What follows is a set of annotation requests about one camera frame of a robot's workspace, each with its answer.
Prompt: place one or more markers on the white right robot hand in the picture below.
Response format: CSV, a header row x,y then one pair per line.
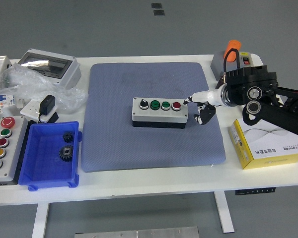
x,y
208,96

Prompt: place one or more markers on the grey four-button control box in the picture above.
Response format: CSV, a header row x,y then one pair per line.
x,y
159,115

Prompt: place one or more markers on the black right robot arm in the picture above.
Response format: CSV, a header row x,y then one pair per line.
x,y
248,77

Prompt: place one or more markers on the grey five-button control box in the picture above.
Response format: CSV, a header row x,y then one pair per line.
x,y
11,148

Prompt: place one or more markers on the orange cylinder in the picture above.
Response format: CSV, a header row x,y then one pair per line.
x,y
233,45

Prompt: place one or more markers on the yellow and white cardboard box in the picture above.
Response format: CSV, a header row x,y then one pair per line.
x,y
270,146

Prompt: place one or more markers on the blue-grey table mat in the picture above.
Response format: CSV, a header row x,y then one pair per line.
x,y
114,81

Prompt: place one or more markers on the dark floor plate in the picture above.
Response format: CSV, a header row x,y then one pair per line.
x,y
159,13
156,5

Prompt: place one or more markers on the black table height controller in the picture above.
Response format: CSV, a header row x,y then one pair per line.
x,y
255,191

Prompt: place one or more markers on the white table leg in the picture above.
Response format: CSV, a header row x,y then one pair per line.
x,y
39,220
224,213

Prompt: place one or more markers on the small black bevel gear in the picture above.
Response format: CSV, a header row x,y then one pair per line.
x,y
67,136

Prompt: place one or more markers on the large black bevel gear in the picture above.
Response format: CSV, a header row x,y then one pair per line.
x,y
66,153

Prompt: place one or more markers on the grey metal plate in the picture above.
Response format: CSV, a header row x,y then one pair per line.
x,y
136,233

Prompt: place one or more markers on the black power adapter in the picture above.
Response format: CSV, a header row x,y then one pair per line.
x,y
47,104

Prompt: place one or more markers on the blue plastic bin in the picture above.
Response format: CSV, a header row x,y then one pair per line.
x,y
47,171

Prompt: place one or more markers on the clear plastic bag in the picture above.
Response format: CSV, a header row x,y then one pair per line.
x,y
27,81

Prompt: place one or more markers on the white circuit breaker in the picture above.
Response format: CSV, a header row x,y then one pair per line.
x,y
3,102

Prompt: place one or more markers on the grey switch base box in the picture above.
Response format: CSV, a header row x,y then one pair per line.
x,y
217,63

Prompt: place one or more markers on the grey enclosure with clear window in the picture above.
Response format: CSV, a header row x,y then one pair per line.
x,y
47,65

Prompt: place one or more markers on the white wall socket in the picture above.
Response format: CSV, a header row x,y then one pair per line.
x,y
31,109

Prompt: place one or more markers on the white plastic enclosure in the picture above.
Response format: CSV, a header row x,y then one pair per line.
x,y
0,69

